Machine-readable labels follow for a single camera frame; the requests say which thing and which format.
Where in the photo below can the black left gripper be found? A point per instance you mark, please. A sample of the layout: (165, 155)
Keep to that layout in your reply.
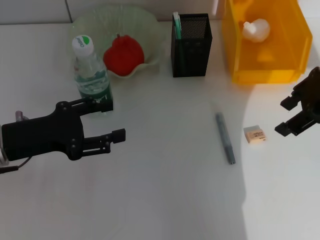
(42, 137)

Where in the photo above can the red-orange fruit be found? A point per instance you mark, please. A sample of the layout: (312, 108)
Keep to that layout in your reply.
(123, 55)

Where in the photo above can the green glass fruit bowl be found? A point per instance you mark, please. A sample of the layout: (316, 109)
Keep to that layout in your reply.
(132, 22)

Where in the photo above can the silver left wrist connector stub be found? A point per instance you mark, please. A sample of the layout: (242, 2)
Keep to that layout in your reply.
(20, 116)

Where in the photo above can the green-label clear water bottle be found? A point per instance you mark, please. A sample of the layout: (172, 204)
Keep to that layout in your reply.
(87, 65)

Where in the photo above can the white paper ball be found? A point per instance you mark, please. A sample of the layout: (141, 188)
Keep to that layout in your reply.
(258, 30)

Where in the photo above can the green pen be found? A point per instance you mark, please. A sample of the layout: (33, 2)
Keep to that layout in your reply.
(178, 27)

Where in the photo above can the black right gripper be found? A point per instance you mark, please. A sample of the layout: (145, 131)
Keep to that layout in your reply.
(311, 95)

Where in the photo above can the black mesh pen holder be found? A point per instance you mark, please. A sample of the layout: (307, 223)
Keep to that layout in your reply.
(191, 55)

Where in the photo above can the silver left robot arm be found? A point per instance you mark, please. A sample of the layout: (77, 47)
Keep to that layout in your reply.
(2, 157)

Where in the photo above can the beige eraser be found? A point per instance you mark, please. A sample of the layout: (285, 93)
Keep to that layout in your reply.
(255, 135)

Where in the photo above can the grey marker pen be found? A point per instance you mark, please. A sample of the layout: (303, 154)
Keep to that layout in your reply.
(225, 137)

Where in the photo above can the yellow plastic bin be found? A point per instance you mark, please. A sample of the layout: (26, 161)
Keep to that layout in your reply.
(275, 65)

